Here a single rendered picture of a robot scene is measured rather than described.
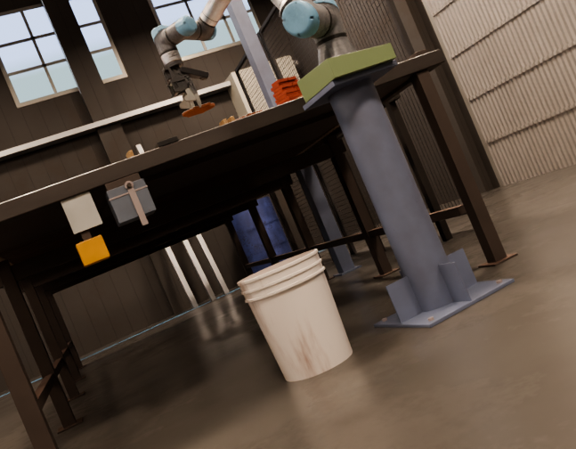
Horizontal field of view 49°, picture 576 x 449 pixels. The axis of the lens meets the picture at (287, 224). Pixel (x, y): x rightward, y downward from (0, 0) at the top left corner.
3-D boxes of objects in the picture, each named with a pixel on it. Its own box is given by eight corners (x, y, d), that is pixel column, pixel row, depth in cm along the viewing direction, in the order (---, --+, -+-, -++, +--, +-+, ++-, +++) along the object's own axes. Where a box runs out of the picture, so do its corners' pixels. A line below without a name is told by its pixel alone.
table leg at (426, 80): (518, 255, 259) (437, 63, 259) (496, 265, 255) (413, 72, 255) (499, 257, 270) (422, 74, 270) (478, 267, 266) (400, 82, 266)
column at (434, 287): (515, 281, 217) (417, 48, 216) (430, 328, 202) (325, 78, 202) (450, 287, 252) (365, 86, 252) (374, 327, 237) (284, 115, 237)
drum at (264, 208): (288, 264, 828) (260, 200, 828) (304, 259, 773) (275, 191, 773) (247, 281, 806) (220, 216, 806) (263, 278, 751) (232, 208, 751)
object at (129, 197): (161, 217, 216) (141, 169, 216) (123, 232, 212) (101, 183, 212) (158, 222, 227) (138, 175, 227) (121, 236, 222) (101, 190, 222)
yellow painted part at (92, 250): (110, 256, 211) (83, 191, 211) (84, 266, 208) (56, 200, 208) (109, 257, 218) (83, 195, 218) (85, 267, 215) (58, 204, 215)
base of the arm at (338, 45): (366, 53, 221) (357, 27, 221) (328, 64, 218) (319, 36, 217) (351, 66, 236) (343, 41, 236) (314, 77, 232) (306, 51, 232)
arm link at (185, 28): (198, 14, 248) (181, 28, 254) (180, 12, 238) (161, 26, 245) (206, 33, 248) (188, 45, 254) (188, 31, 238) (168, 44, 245)
